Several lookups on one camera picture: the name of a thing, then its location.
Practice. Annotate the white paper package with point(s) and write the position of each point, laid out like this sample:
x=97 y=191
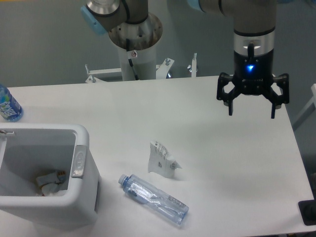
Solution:
x=161 y=161

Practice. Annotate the white frame at right edge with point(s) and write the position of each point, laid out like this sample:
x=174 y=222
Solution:
x=306 y=111

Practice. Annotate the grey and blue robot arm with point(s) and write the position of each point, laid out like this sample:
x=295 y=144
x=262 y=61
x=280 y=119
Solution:
x=133 y=29

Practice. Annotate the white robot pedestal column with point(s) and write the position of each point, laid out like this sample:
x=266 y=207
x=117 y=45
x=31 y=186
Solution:
x=142 y=63

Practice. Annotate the black object at table edge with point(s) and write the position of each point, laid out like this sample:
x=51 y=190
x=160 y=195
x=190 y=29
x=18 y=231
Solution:
x=308 y=211

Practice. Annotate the clear plastic bottle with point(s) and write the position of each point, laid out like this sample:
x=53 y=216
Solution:
x=156 y=199

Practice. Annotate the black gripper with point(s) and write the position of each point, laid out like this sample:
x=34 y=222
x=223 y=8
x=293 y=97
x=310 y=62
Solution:
x=252 y=71

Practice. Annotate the blue labelled water bottle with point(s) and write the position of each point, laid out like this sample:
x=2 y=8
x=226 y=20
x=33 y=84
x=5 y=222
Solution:
x=10 y=109

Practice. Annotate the trash inside the can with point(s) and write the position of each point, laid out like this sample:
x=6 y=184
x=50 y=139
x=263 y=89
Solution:
x=52 y=184

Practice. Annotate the white open trash can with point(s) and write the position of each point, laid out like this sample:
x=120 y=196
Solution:
x=30 y=150

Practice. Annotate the white metal base frame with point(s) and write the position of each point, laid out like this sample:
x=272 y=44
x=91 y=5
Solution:
x=162 y=71

